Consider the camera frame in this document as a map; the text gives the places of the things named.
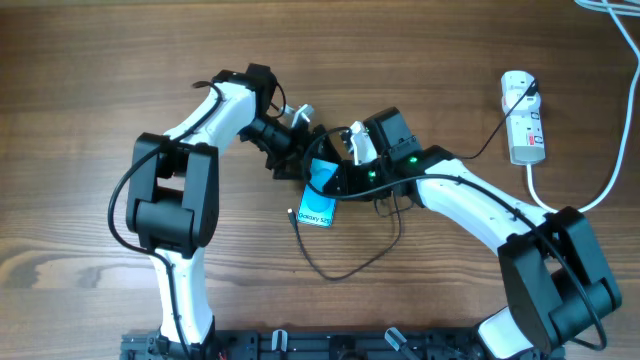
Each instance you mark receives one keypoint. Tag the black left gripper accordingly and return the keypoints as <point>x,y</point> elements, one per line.
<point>291,156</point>

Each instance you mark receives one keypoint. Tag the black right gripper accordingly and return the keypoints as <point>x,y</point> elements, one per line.
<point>346,175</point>

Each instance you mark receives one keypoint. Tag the Galaxy smartphone blue screen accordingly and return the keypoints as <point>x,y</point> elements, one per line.
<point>315,209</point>

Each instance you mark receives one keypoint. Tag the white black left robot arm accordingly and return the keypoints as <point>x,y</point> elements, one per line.
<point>173,195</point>

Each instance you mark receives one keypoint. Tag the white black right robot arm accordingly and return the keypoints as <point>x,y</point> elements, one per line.
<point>557,281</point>

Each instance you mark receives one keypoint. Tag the white USB charger plug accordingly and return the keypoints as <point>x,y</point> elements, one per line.
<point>521,100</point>

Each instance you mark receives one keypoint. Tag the white power strip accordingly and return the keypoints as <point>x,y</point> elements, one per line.
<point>526,142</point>

